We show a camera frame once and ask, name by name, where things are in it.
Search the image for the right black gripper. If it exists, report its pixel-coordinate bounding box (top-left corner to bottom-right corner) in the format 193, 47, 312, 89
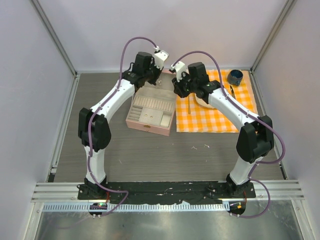
171, 72, 197, 99

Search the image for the pink jewelry box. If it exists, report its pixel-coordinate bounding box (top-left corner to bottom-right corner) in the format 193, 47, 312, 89
125, 69, 177, 136

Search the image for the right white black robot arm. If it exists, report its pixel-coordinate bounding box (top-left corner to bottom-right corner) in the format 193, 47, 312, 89
169, 61, 274, 198

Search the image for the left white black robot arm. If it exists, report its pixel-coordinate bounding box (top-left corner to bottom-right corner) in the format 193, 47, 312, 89
77, 50, 169, 200

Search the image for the gold fork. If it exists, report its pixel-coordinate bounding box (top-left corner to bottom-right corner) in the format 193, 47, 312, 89
187, 96, 191, 115

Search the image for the bird pattern plate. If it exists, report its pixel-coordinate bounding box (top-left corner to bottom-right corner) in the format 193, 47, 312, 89
194, 95, 216, 110

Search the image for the orange checkered cloth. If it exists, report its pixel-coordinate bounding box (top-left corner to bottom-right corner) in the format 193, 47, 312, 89
175, 70, 258, 133

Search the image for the gold knife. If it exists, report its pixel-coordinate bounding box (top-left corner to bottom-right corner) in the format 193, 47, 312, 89
229, 85, 236, 99

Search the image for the dark blue mug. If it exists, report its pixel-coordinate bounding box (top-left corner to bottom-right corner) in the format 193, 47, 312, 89
227, 69, 244, 87

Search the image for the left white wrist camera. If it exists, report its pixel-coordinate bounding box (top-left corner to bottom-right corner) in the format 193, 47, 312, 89
152, 46, 169, 70

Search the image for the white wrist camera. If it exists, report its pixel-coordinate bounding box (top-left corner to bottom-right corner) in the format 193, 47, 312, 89
169, 61, 187, 82
152, 46, 169, 70

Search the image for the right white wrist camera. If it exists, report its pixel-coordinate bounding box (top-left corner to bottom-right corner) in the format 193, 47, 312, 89
169, 61, 187, 82

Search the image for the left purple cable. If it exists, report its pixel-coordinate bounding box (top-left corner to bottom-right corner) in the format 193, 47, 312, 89
87, 36, 161, 217

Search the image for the purple cable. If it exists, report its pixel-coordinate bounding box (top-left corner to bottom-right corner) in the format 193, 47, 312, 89
171, 51, 287, 219
87, 36, 161, 217

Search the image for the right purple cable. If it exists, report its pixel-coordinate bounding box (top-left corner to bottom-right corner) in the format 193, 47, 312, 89
171, 51, 287, 219

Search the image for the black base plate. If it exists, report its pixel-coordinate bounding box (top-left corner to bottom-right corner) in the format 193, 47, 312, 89
77, 181, 256, 205

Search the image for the white slotted cable duct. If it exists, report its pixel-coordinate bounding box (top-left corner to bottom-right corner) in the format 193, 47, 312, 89
42, 201, 230, 213

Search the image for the aluminium frame rail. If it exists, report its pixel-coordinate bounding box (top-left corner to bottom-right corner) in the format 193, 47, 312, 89
31, 180, 305, 203

